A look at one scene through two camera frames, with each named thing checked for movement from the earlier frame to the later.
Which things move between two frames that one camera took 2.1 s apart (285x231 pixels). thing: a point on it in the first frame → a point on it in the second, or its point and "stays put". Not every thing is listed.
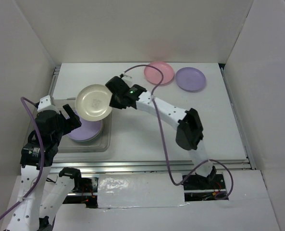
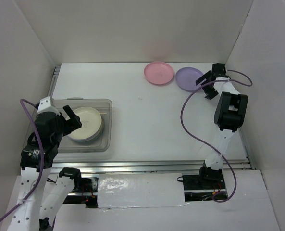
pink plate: (153, 75) stays put
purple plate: (191, 79) stays put
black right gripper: (113, 103) → (210, 93)
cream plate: (92, 102) → (91, 122)
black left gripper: (73, 123) stays put
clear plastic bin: (67, 145) stays put
